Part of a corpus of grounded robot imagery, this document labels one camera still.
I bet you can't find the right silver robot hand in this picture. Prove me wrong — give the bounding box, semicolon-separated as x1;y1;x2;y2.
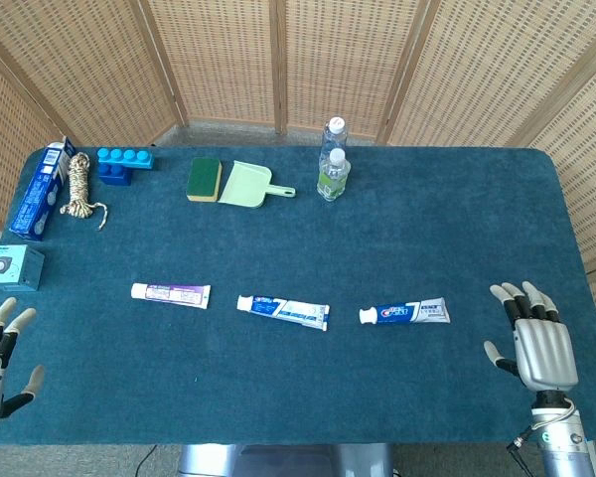
483;280;580;394

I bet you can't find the blue toothpaste tube red logo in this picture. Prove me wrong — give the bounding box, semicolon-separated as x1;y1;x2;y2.
358;296;451;326

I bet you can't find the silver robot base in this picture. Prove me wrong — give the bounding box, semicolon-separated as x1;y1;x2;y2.
178;443;394;477

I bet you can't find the long blue toothpaste box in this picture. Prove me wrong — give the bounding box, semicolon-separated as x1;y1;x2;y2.
8;136;76;242

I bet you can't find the purple white toothpaste tube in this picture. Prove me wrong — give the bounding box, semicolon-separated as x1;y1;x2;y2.
130;282;213;310

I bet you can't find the blue white toothpaste tube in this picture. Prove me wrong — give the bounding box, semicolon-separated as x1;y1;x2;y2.
236;294;331;332

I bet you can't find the green label water bottle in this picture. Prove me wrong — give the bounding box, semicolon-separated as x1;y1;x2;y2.
316;147;353;203

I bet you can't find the tall clear water bottle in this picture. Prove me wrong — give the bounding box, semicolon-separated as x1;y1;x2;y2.
319;116;350;173

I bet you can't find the teal cube product box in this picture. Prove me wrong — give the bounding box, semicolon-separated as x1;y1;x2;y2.
0;243;47;292

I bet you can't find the teal table mat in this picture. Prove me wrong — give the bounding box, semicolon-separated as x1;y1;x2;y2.
0;145;596;446

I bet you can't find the blue building block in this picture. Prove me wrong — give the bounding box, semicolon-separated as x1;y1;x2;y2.
96;146;156;188

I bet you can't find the green yellow sponge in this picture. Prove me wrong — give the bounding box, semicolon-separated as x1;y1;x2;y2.
186;157;224;204

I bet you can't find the light green dustpan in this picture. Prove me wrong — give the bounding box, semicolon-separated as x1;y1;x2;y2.
218;159;297;210

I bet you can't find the bamboo folding screen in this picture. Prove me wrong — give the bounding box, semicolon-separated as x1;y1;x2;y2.
0;0;596;357

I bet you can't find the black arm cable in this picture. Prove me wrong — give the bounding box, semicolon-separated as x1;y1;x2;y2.
507;400;577;477

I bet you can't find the black floor cable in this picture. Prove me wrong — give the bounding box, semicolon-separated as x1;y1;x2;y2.
134;444;159;477

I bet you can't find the beige rope bundle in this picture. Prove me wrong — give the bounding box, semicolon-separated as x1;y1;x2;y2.
59;152;110;233

